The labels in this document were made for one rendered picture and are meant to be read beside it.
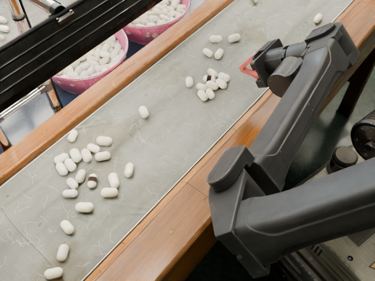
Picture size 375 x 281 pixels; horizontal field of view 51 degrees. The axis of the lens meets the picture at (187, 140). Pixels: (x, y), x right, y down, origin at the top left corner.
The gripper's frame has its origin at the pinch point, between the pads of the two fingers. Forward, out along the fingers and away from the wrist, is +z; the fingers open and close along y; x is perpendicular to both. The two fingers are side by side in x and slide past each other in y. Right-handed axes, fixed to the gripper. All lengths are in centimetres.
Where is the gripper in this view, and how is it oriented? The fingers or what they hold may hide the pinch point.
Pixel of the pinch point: (243, 68)
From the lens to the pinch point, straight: 95.1
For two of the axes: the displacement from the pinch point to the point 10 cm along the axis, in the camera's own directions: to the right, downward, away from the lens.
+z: -6.0, 0.0, 8.0
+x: 4.9, 7.8, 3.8
